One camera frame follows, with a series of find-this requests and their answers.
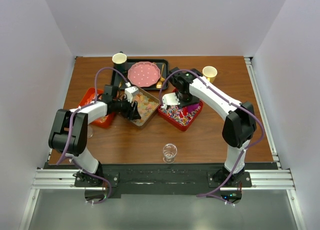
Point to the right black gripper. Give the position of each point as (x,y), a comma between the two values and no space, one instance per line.
(195,100)

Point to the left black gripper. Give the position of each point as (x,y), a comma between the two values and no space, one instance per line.
(131,112)

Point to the silver tin of gummies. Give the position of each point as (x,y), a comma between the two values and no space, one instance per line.
(147,106)

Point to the purple plastic scoop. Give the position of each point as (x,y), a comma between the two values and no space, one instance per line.
(191,108)

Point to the red box of lollipops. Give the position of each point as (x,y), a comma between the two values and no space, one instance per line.
(178,117)

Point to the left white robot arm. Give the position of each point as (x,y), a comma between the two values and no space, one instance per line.
(69,131)

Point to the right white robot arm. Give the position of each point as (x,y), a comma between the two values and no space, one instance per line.
(239,118)

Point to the gold spoon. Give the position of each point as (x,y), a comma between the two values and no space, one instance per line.
(158,85)

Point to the gold fork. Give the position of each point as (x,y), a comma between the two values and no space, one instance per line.
(163,76)

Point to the yellow mug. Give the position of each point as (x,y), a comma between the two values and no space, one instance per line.
(210,73)

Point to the pink polka dot plate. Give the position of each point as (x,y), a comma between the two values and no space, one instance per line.
(144,74)

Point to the clear jar lid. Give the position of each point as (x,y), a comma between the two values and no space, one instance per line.
(90,132)

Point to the orange candy box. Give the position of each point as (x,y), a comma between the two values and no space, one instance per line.
(103,121)

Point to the clear glass jar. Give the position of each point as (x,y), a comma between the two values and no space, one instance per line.
(169,153)

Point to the dark green cup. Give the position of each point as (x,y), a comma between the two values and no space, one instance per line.
(120,61)

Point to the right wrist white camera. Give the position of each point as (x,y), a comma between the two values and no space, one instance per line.
(170,99)

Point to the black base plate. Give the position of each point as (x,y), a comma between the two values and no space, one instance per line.
(159,179)

